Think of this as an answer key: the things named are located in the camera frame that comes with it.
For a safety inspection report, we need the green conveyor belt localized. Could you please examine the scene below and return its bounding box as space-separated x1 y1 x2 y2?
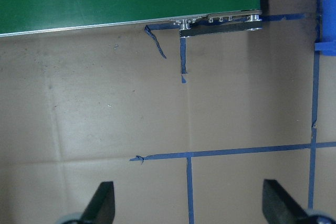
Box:
0 0 263 38

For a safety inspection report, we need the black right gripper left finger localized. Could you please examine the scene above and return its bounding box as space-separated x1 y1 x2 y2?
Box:
79 181 115 224

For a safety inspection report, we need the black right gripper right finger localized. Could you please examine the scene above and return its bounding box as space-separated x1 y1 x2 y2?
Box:
262 179 315 224

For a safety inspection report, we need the blue right plastic bin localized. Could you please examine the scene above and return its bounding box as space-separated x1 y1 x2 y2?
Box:
314 0 335 57

